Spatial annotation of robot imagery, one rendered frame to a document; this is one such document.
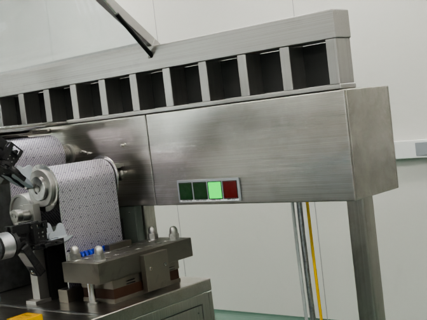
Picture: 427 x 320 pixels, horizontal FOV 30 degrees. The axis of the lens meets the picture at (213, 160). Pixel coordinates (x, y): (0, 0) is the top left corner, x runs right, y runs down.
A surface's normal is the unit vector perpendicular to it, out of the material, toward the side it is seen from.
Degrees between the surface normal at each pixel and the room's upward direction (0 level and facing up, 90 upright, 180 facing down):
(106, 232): 90
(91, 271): 90
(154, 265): 90
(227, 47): 90
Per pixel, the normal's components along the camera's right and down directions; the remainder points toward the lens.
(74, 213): 0.76, -0.05
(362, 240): -0.64, 0.11
